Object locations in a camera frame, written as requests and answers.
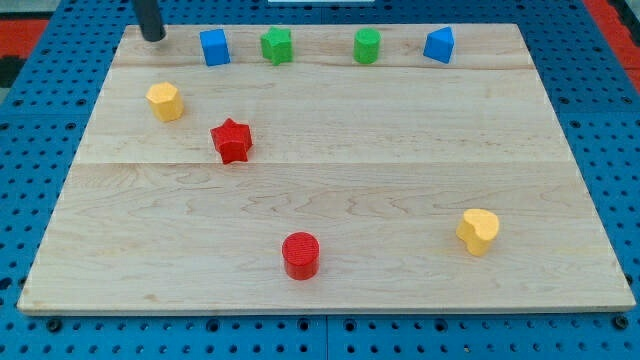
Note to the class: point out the light wooden board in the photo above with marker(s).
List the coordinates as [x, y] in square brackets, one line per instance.
[378, 162]

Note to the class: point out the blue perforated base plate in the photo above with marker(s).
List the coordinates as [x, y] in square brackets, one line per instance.
[47, 109]

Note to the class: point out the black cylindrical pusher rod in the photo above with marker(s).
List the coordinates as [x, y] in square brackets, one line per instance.
[150, 19]

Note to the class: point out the red cylinder block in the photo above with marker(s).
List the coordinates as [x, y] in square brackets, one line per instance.
[301, 253]

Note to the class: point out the yellow heart block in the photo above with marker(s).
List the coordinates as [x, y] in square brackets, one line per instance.
[478, 229]

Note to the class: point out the green star block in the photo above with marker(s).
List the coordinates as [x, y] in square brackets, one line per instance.
[276, 45]

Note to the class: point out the red star block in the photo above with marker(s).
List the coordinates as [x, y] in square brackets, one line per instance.
[232, 141]

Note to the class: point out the blue cube block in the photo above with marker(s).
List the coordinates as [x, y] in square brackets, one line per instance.
[215, 47]

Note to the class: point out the yellow hexagon block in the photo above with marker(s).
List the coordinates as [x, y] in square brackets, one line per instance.
[165, 101]

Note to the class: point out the green cylinder block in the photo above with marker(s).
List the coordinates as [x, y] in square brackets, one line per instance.
[366, 45]

